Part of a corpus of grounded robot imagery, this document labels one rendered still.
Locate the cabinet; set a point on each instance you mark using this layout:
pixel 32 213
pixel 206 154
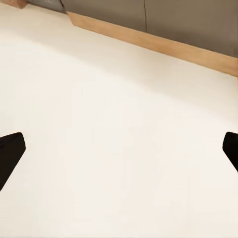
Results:
pixel 206 24

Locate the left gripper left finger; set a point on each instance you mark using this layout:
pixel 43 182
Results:
pixel 12 148

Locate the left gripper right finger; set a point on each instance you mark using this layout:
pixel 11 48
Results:
pixel 230 148

